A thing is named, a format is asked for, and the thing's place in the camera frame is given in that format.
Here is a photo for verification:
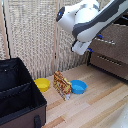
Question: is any black box carry strap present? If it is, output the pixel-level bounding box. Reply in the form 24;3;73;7
33;114;43;128

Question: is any blue bowl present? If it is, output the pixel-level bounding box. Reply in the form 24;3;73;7
69;79;88;95

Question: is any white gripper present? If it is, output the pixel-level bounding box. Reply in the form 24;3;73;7
71;33;105;56

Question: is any brown drawer with handle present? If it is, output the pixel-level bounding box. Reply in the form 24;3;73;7
89;15;128;54
89;49;128;81

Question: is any orange patterned snack box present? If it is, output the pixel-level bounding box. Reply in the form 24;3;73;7
52;70;73;102

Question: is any black fabric storage box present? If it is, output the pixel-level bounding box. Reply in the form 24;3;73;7
0;57;48;128

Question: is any dark drawer cabinet frame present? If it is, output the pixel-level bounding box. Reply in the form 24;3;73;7
86;9;128;85

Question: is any yellow bowl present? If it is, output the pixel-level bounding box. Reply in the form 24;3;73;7
33;77;51;93

